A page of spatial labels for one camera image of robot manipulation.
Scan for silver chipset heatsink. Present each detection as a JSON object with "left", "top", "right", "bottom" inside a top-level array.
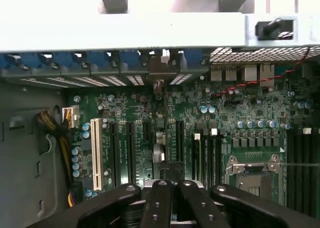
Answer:
[{"left": 143, "top": 179, "right": 208, "bottom": 192}]

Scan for black RAM slot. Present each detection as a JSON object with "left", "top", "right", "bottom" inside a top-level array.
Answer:
[
  {"left": 217, "top": 128, "right": 226, "bottom": 186},
  {"left": 294, "top": 130, "right": 305, "bottom": 211},
  {"left": 210, "top": 128, "right": 219, "bottom": 189},
  {"left": 286, "top": 130, "right": 296, "bottom": 209},
  {"left": 303, "top": 128, "right": 314, "bottom": 214},
  {"left": 312, "top": 130, "right": 320, "bottom": 214},
  {"left": 202, "top": 128, "right": 211, "bottom": 186}
]

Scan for metal socket cover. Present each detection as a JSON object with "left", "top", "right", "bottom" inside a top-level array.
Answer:
[{"left": 236, "top": 174, "right": 277, "bottom": 206}]

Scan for long black expansion slot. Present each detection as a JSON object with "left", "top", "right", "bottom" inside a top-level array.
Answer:
[
  {"left": 125, "top": 121, "right": 137, "bottom": 186},
  {"left": 109, "top": 121, "right": 119, "bottom": 187}
]

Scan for CPU socket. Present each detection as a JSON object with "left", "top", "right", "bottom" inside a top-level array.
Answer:
[{"left": 224, "top": 154, "right": 286, "bottom": 207}]

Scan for medium black expansion slot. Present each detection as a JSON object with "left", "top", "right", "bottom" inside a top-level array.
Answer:
[{"left": 175, "top": 120, "right": 185, "bottom": 163}]

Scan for short black expansion slot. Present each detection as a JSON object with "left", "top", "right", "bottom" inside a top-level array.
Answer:
[{"left": 143, "top": 121, "right": 153, "bottom": 142}]

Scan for white expansion slot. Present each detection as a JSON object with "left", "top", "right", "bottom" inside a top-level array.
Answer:
[{"left": 90, "top": 118, "right": 101, "bottom": 192}]

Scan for green motherboard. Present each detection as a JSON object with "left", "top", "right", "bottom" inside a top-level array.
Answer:
[{"left": 65, "top": 82, "right": 320, "bottom": 214}]

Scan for thin locking lever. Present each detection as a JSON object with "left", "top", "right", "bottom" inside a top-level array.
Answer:
[{"left": 233, "top": 162, "right": 320, "bottom": 169}]

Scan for white power connector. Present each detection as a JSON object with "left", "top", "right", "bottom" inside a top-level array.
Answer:
[{"left": 60, "top": 106, "right": 81, "bottom": 129}]

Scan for perforated slot cover plate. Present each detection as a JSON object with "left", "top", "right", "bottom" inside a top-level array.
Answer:
[
  {"left": 169, "top": 74, "right": 194, "bottom": 86},
  {"left": 124, "top": 75, "right": 145, "bottom": 87},
  {"left": 46, "top": 77, "right": 83, "bottom": 88},
  {"left": 72, "top": 76, "right": 103, "bottom": 88},
  {"left": 99, "top": 75, "right": 126, "bottom": 87},
  {"left": 19, "top": 78, "right": 63, "bottom": 89}
]

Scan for silver port block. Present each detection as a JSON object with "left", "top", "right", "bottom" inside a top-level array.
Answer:
[
  {"left": 210, "top": 64, "right": 224, "bottom": 82},
  {"left": 224, "top": 64, "right": 238, "bottom": 82},
  {"left": 259, "top": 63, "right": 276, "bottom": 88},
  {"left": 242, "top": 64, "right": 259, "bottom": 83}
]

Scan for blue slot clip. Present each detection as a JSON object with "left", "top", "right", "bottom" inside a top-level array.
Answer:
[
  {"left": 0, "top": 52, "right": 19, "bottom": 69},
  {"left": 87, "top": 51, "right": 110, "bottom": 68},
  {"left": 22, "top": 52, "right": 41, "bottom": 69},
  {"left": 53, "top": 52, "right": 75, "bottom": 69},
  {"left": 119, "top": 50, "right": 141, "bottom": 68},
  {"left": 178, "top": 49, "right": 203, "bottom": 67}
]

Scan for open black PC case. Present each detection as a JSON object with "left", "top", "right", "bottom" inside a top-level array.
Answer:
[{"left": 0, "top": 12, "right": 320, "bottom": 228}]

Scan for black case knob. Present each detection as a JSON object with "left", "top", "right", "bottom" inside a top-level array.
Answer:
[{"left": 254, "top": 17, "right": 296, "bottom": 41}]

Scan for yellow black wire bundle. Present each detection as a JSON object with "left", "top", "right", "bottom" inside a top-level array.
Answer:
[{"left": 34, "top": 110, "right": 81, "bottom": 209}]

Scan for red black twisted wire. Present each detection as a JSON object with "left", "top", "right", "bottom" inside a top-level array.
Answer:
[{"left": 214, "top": 47, "right": 314, "bottom": 97}]

